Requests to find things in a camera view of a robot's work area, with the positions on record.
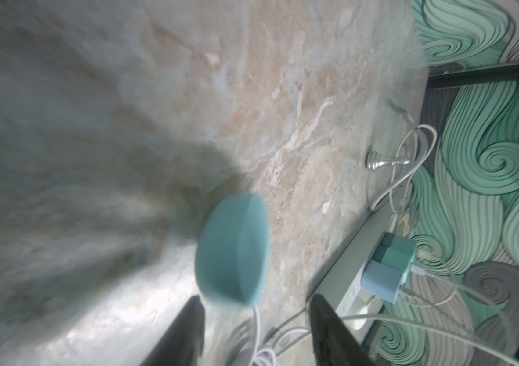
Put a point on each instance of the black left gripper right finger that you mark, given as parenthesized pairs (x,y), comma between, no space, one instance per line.
(332,342)

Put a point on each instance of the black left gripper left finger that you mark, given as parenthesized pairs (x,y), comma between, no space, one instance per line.
(183,342)

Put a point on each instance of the blue USB wall charger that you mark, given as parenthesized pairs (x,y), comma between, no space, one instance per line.
(383,281)

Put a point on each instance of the blue earbud case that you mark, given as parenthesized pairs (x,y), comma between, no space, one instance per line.
(232,254)

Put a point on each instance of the teal dual-port wall charger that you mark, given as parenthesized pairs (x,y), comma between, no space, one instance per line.
(400,244)

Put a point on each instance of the white power strip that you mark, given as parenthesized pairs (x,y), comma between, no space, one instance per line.
(342,284)

